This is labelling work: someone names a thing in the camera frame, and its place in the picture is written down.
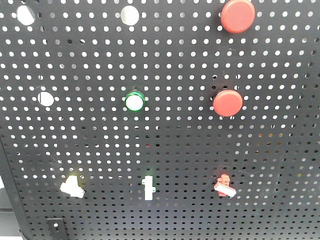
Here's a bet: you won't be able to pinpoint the lower red round button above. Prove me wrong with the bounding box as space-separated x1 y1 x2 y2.
213 89 243 117

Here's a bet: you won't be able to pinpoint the black perforated pegboard panel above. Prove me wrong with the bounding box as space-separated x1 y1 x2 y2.
0 0 320 240

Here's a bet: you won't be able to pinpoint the green round push button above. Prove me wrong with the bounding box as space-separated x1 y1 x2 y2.
125 90 145 112

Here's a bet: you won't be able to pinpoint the left black table clamp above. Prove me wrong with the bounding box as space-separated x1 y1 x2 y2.
46 217 69 240

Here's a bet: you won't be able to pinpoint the white green toggle switch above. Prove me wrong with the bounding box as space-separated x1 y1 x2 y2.
141 175 156 201

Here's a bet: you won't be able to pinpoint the red toggle switch lower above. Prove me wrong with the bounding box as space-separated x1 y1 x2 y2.
213 174 237 197

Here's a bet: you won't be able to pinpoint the upper red round button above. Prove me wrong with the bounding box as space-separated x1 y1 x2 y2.
220 0 255 34

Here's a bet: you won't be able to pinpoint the yellow toggle switch lower left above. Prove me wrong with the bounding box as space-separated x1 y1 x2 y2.
59 175 85 198

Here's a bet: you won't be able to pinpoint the red round button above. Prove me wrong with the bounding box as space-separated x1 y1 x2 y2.
213 89 243 117
220 0 255 34

